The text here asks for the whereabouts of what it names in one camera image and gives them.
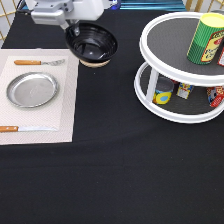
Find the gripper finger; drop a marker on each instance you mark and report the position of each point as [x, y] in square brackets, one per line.
[76, 27]
[64, 26]

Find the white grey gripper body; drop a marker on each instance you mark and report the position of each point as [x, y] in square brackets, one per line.
[57, 12]

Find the black bowl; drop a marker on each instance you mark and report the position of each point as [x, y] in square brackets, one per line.
[94, 44]

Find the silver metal plate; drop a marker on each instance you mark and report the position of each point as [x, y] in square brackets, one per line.
[32, 89]

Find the white two-tier lazy Susan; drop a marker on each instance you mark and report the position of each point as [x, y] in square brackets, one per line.
[163, 44]

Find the round wooden coaster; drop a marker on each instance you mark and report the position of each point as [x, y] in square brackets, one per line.
[94, 65]

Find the beige placemat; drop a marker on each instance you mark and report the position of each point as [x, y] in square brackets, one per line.
[58, 113]

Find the blue yellow can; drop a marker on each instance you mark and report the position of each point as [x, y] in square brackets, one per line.
[163, 90]

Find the yellow blue small box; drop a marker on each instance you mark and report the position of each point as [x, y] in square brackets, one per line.
[184, 90]

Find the green yellow parmesan canister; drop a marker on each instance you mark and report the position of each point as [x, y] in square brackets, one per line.
[207, 38]

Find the red raisins box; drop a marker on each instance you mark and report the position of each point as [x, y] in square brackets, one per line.
[221, 58]

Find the wooden handled fork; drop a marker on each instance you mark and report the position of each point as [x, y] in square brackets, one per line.
[37, 62]

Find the wooden handled knife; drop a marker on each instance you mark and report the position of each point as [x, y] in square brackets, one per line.
[4, 129]

